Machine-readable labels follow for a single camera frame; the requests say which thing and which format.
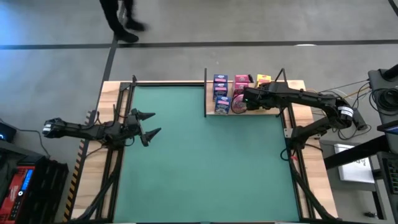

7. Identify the white paper sheet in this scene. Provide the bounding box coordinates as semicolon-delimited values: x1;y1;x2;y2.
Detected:
333;142;376;184

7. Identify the coiled black cable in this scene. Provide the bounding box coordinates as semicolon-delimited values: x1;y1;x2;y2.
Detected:
369;88;398;116

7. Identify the yellow Corn Pops cereal box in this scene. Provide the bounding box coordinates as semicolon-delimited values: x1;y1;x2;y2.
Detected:
256;73;272;85

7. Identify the yellow black hazard tape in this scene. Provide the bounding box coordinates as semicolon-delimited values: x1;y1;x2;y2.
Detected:
63;110;98;222

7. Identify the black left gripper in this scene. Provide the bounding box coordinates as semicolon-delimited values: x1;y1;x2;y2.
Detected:
123;108;162;147

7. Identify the black cylinder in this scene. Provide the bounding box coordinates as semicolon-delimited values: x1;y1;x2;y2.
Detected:
381;63;398;82

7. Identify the black crate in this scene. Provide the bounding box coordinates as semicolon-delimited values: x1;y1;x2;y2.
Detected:
29;157;70;224

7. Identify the black beam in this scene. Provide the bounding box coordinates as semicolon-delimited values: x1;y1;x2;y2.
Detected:
323;134;390;170

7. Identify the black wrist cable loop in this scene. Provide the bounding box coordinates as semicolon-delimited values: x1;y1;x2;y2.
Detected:
230;92;249;115

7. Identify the black aluminium table frame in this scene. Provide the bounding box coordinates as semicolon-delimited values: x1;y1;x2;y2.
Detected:
70;67;340;224

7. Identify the wooden shelf board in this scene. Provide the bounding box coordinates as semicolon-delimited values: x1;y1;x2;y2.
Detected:
205;80;283;116

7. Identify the black-edged shelf end panel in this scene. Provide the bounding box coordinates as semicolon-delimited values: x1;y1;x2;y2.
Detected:
203;67;208;118

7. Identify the black device with blue light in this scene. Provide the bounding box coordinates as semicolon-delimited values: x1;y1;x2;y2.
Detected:
0;120;18;144

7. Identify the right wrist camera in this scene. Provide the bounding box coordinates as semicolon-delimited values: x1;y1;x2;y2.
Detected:
242;86;261;111

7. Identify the black keyboard with blue light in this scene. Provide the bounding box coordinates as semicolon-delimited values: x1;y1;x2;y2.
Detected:
381;154;398;195

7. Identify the person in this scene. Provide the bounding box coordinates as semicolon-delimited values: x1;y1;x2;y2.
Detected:
98;0;149;44

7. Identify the red and black power unit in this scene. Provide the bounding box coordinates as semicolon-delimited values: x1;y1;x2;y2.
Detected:
0;164;35;224

